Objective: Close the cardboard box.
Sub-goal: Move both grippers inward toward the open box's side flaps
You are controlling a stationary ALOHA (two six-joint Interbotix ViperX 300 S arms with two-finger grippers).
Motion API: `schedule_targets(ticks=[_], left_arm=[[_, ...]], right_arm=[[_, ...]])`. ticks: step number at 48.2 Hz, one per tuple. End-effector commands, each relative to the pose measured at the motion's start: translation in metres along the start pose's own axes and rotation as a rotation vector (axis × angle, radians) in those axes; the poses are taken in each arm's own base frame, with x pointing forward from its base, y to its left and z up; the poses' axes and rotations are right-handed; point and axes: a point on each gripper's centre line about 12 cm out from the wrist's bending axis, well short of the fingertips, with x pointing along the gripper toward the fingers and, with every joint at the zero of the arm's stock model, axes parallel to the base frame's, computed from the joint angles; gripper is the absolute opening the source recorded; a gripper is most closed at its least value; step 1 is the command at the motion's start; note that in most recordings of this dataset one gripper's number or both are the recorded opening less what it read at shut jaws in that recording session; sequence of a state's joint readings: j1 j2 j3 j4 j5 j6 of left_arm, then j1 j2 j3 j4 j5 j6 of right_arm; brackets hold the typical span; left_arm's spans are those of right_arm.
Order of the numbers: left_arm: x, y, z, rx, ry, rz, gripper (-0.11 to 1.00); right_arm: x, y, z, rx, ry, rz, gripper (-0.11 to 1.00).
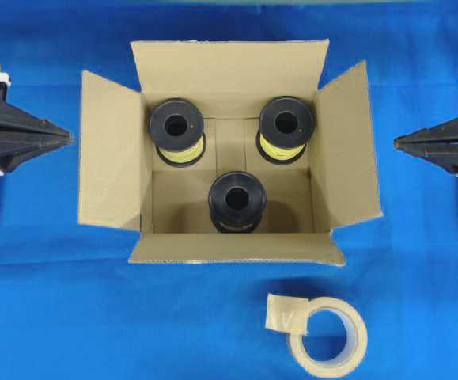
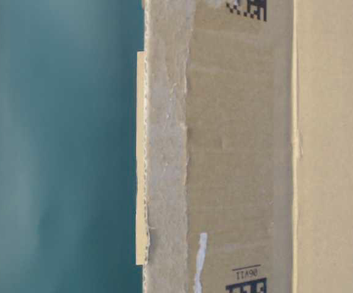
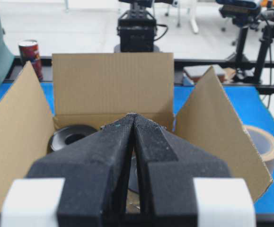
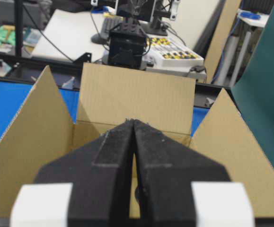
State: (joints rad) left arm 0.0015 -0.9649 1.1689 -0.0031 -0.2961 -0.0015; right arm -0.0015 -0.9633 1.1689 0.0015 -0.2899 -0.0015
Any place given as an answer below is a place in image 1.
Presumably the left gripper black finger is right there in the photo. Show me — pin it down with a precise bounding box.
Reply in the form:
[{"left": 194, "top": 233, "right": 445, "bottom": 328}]
[
  {"left": 0, "top": 131, "right": 73, "bottom": 175},
  {"left": 0, "top": 99, "right": 72, "bottom": 139}
]

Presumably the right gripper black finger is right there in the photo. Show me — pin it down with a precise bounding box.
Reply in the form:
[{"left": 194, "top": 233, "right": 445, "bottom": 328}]
[
  {"left": 394, "top": 142, "right": 458, "bottom": 174},
  {"left": 394, "top": 117, "right": 458, "bottom": 146}
]

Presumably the brown cardboard box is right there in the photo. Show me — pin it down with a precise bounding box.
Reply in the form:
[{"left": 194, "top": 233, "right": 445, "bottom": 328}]
[{"left": 78, "top": 40, "right": 382, "bottom": 266}]

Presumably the blue table cloth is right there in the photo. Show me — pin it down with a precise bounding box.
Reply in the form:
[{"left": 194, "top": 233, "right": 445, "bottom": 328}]
[{"left": 0, "top": 1, "right": 458, "bottom": 379}]

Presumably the black spool front centre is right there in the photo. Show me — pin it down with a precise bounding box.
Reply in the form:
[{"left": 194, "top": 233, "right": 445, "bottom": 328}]
[{"left": 207, "top": 171, "right": 267, "bottom": 234}]

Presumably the beige packing tape roll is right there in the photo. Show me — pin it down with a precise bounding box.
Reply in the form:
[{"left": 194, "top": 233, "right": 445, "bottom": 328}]
[{"left": 265, "top": 293, "right": 368, "bottom": 379}]

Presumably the black spool yellow wire right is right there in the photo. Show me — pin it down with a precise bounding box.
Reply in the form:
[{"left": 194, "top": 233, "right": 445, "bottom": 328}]
[{"left": 255, "top": 95, "right": 316, "bottom": 163}]

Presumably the black spool yellow wire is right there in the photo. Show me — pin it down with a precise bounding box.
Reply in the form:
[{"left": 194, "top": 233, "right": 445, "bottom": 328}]
[
  {"left": 255, "top": 95, "right": 316, "bottom": 163},
  {"left": 148, "top": 97, "right": 207, "bottom": 167}
]

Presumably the black spool yellow wire left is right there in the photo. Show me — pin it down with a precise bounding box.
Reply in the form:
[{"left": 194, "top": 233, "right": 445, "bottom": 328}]
[{"left": 148, "top": 97, "right": 207, "bottom": 167}]

